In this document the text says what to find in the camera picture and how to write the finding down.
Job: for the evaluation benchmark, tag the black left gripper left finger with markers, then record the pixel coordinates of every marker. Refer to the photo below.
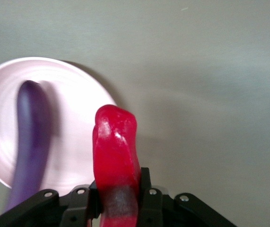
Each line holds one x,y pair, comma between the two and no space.
75,208

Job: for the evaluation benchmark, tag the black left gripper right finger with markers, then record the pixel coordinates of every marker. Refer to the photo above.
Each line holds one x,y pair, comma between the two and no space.
153,208

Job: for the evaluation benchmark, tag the red chili pepper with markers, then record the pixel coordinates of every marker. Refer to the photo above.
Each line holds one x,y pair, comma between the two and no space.
115,153

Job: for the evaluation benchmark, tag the long purple eggplant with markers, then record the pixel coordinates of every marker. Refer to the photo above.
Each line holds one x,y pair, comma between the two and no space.
28,142

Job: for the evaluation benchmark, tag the pink round plate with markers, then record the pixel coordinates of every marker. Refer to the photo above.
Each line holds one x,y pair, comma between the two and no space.
78,146

